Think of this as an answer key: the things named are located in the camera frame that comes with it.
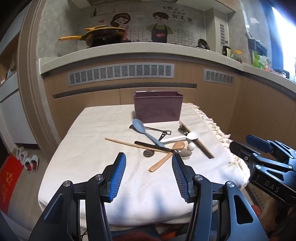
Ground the dark wall rack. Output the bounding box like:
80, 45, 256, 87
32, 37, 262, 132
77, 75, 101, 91
248, 38, 269, 56

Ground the jar with yellow lid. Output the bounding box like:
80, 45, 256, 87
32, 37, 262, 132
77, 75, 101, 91
231, 50, 242, 63

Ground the wooden chopstick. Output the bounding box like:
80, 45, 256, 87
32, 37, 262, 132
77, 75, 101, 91
105, 138, 173, 154
179, 120, 215, 158
179, 122, 212, 159

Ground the cartoon girl wall sticker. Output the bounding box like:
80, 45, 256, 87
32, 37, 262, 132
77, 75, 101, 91
110, 13, 130, 41

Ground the yellow spatula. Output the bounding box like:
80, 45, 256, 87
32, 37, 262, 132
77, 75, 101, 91
84, 25, 108, 32

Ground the white spoon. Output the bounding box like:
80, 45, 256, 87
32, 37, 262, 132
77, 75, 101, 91
159, 132, 201, 142

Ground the cartoon boy wall sticker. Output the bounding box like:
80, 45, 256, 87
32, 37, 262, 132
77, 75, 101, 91
146, 11, 173, 44

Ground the white fringed tablecloth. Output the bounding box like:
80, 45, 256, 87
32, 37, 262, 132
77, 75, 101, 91
38, 103, 251, 226

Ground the black gas stove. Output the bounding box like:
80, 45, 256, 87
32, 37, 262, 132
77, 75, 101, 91
87, 38, 132, 48

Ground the blue plastic spoon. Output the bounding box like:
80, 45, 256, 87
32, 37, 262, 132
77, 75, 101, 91
132, 119, 166, 148

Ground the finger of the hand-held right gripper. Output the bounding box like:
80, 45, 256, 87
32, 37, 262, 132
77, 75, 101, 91
246, 134, 289, 158
230, 141, 289, 173

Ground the red clothing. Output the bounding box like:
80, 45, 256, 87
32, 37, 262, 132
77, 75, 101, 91
129, 228, 185, 241

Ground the window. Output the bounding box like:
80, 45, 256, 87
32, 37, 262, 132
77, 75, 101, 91
272, 7, 296, 77

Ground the green bag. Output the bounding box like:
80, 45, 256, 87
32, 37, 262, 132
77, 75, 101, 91
252, 51, 271, 69

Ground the metal utensil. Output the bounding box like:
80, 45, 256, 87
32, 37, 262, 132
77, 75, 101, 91
178, 125, 189, 138

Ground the black wire handled utensil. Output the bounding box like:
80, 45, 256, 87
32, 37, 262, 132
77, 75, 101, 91
129, 124, 172, 141

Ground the purple plastic utensil holder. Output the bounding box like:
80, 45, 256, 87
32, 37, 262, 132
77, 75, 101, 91
133, 91, 184, 124

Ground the kitchen counter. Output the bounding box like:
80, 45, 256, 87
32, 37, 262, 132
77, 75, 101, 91
39, 42, 296, 163

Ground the large grey vent grille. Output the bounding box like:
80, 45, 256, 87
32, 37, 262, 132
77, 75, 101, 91
67, 63, 174, 87

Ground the white cabinet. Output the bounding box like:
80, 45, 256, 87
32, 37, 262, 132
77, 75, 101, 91
0, 70, 38, 145

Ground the yellow frying pan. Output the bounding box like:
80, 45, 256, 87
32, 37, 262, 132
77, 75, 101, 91
58, 27, 126, 47

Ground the red floor mat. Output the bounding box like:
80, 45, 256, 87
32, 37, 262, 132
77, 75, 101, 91
0, 156, 25, 215

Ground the small grey vent grille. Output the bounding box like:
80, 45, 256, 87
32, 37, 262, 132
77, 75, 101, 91
203, 69, 234, 86

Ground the wooden spoon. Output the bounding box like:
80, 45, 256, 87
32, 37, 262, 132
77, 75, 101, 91
149, 141, 186, 172

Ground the person's right forearm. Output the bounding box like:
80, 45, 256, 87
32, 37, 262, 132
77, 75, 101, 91
260, 197, 287, 232

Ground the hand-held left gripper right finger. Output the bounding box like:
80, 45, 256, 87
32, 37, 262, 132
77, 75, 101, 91
171, 153, 266, 241

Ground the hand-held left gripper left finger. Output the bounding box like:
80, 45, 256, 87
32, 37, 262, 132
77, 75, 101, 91
29, 152, 127, 241

